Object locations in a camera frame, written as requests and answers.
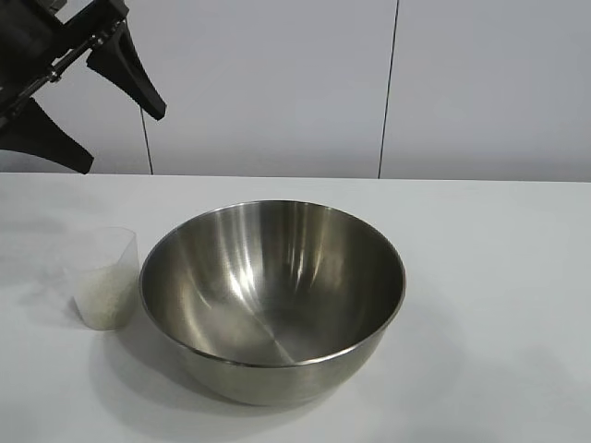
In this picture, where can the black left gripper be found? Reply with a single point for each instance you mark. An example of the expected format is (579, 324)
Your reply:
(23, 27)

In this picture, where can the clear plastic measuring cup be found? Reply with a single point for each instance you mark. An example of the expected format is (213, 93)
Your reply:
(111, 249)

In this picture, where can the white uncooked rice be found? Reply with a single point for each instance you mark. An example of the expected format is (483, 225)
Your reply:
(106, 300)

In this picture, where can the stainless steel mixing bowl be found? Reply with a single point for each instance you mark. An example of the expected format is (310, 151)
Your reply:
(258, 378)

